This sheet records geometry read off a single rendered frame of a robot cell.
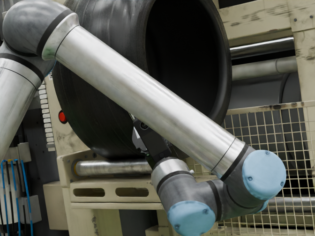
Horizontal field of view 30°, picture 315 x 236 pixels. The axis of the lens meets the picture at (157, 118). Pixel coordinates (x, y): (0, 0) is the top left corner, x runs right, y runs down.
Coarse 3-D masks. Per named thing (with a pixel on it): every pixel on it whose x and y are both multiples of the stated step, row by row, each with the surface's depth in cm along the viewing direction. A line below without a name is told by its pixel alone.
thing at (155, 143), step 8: (136, 120) 134; (136, 128) 134; (144, 128) 134; (144, 136) 135; (152, 136) 135; (160, 136) 135; (144, 144) 135; (152, 144) 135; (160, 144) 135; (152, 152) 135; (160, 152) 135; (168, 152) 136
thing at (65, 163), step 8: (80, 152) 180; (88, 152) 183; (64, 160) 175; (72, 160) 177; (80, 160) 179; (88, 160) 183; (64, 168) 174; (72, 168) 176; (64, 176) 175; (72, 176) 177; (80, 176) 179; (88, 176) 182; (96, 176) 185; (104, 176) 188; (64, 184) 175
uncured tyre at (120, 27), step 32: (96, 0) 154; (128, 0) 150; (160, 0) 191; (192, 0) 186; (96, 32) 149; (128, 32) 148; (160, 32) 200; (192, 32) 195; (224, 32) 184; (160, 64) 201; (192, 64) 198; (224, 64) 183; (64, 96) 158; (96, 96) 151; (192, 96) 197; (224, 96) 180; (96, 128) 158; (128, 128) 152
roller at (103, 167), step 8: (96, 160) 174; (104, 160) 171; (112, 160) 169; (120, 160) 167; (128, 160) 165; (136, 160) 163; (144, 160) 161; (80, 168) 175; (88, 168) 173; (96, 168) 171; (104, 168) 169; (112, 168) 167; (120, 168) 166; (128, 168) 164; (136, 168) 162; (144, 168) 160
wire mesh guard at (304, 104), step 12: (240, 108) 196; (252, 108) 192; (264, 108) 190; (276, 108) 187; (288, 108) 185; (264, 120) 191; (288, 132) 187; (300, 132) 184; (252, 144) 195; (276, 144) 190; (288, 168) 188; (300, 192) 187; (276, 204) 193; (312, 216) 186; (168, 228) 220
